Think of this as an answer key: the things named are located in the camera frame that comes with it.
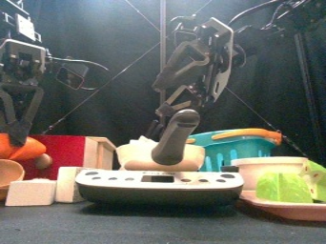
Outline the white kitchen scale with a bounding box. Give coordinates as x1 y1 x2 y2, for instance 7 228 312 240
73 168 245 207

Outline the green white toy vegetable slice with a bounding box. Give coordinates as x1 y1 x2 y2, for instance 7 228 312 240
297 159 326 203

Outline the pink plate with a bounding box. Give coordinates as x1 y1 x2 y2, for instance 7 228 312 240
237 189 326 223

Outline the wooden bowl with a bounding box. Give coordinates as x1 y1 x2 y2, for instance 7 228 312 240
0 158 26 201

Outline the teal basket with orange handle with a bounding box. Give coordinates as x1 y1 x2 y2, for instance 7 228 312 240
184 127 284 173

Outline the white mortar bowl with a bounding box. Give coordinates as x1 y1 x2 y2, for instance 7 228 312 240
114 135 205 172

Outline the green toy lettuce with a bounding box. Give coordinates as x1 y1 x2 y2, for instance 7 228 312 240
255 171 313 205

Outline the orange toy carrot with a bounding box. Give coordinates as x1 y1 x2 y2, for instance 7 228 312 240
0 132 47 161

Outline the round wooden drawer knob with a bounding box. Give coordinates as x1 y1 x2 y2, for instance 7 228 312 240
33 152 54 171

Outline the red wooden drawer box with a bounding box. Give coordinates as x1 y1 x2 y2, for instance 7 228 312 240
15 134 117 181

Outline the vertical metal frame pole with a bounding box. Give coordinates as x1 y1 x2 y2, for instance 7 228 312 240
157 0 168 108

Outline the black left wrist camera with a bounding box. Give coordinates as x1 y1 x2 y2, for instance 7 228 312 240
54 62 90 91

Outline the white plastic bowl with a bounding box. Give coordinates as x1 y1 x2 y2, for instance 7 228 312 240
231 155 309 192

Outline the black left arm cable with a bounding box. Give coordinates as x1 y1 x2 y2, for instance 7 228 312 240
43 56 110 92

